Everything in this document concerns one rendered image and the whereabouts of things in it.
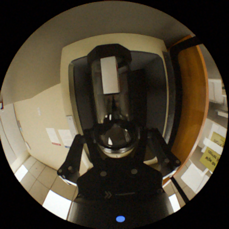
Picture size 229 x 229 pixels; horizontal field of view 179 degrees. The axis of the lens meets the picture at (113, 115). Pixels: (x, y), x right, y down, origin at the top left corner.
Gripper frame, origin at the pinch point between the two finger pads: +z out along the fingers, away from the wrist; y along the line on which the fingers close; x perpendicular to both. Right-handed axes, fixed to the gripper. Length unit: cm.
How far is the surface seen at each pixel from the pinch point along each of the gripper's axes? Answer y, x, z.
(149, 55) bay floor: 11.0, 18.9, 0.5
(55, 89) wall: -58, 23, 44
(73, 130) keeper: -12.6, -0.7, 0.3
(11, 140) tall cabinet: -293, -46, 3
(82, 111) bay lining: -10.5, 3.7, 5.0
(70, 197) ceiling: -92, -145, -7
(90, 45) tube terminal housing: -4.6, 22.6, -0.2
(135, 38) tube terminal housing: 7.6, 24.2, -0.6
